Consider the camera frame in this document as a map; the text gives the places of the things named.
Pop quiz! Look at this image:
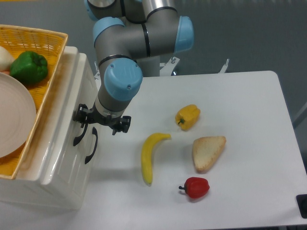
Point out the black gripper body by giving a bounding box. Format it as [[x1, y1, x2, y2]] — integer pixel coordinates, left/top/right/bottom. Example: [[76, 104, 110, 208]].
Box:
[[90, 107, 121, 128]]

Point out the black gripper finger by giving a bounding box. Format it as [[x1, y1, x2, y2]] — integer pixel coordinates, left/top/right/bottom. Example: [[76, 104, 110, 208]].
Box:
[[72, 103, 93, 128], [112, 116, 131, 136]]

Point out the white drawer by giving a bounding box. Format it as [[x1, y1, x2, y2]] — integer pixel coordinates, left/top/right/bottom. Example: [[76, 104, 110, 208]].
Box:
[[70, 124, 100, 209], [42, 53, 97, 194]]

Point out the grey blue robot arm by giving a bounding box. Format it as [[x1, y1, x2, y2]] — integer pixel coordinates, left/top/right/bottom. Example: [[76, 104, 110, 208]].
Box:
[[73, 0, 194, 133]]

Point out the white drawer cabinet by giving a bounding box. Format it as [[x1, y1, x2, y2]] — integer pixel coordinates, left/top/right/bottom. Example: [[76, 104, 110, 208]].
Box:
[[0, 46, 104, 211]]

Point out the yellow banana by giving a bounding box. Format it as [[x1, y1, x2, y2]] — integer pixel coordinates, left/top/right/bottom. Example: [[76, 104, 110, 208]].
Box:
[[141, 133, 171, 186]]

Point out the yellow bell pepper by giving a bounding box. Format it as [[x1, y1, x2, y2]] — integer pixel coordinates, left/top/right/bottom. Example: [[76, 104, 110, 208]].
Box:
[[175, 104, 201, 131]]

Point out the beige round plate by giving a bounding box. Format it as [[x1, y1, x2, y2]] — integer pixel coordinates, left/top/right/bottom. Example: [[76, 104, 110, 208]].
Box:
[[0, 73, 36, 157]]

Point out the green bell pepper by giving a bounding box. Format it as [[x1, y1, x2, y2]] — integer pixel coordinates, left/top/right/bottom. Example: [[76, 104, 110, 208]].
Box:
[[10, 51, 48, 85]]

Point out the yellow woven basket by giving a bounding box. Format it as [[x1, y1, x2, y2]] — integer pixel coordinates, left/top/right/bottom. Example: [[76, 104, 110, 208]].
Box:
[[0, 24, 69, 180]]

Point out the triangular toast slice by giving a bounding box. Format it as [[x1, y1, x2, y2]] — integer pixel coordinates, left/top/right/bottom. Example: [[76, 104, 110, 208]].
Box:
[[192, 136, 226, 173]]

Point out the white onion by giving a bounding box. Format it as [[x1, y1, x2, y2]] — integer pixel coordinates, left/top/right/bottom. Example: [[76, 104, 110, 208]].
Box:
[[0, 46, 15, 72]]

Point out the red bell pepper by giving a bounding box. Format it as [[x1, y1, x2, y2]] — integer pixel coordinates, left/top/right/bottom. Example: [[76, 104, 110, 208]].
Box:
[[178, 177, 210, 199]]

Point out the black device at table edge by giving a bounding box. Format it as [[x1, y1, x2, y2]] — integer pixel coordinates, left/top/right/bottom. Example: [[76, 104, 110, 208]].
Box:
[[296, 194, 307, 219]]

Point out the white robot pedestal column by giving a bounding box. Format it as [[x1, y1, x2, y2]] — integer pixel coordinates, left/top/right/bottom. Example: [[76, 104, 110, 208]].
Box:
[[137, 56, 160, 77]]

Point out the white metal base frame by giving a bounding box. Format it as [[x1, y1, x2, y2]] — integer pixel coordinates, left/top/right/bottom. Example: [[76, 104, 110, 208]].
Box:
[[94, 57, 230, 80]]

